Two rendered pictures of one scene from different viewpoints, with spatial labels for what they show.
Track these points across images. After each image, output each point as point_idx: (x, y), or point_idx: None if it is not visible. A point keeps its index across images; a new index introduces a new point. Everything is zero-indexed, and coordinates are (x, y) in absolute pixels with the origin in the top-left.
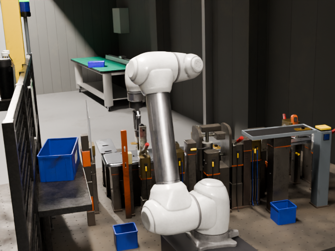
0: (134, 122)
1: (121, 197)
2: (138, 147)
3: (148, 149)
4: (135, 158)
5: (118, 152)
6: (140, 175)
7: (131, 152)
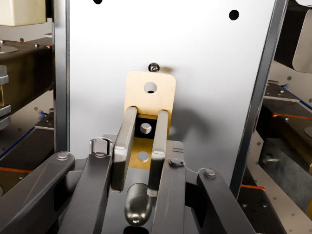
0: (168, 210)
1: (236, 12)
2: (294, 137)
3: (227, 172)
4: (117, 69)
5: (262, 7)
6: (0, 41)
7: (229, 78)
